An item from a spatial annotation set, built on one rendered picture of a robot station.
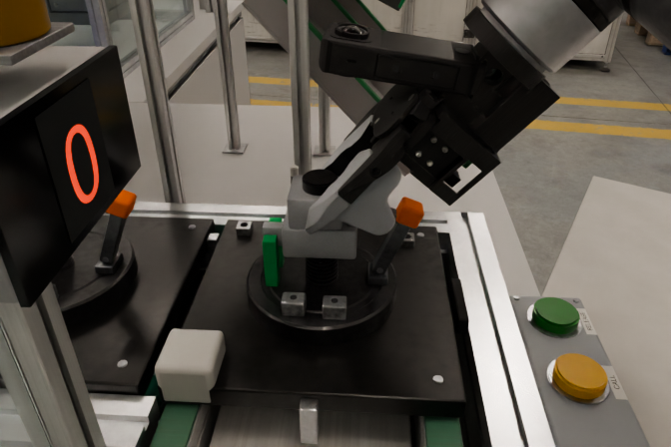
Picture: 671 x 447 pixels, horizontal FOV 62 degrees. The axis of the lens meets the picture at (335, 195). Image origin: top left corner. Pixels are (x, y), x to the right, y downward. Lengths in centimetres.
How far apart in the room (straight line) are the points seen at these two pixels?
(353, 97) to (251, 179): 35
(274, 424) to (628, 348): 41
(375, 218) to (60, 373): 24
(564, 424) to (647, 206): 58
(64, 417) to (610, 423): 38
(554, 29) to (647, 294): 48
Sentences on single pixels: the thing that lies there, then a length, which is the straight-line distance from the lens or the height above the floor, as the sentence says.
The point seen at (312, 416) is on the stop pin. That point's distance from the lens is 45.
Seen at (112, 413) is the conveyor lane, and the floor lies 96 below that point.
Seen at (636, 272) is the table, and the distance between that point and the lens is 84.
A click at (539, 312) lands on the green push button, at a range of 55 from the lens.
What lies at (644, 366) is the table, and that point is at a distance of 70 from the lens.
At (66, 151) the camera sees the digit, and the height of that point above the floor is 121.
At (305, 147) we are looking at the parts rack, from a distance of 67.
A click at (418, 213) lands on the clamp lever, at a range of 47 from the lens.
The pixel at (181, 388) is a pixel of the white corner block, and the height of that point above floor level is 97.
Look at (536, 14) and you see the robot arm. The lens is 39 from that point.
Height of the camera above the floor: 132
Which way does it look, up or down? 31 degrees down
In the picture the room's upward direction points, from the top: straight up
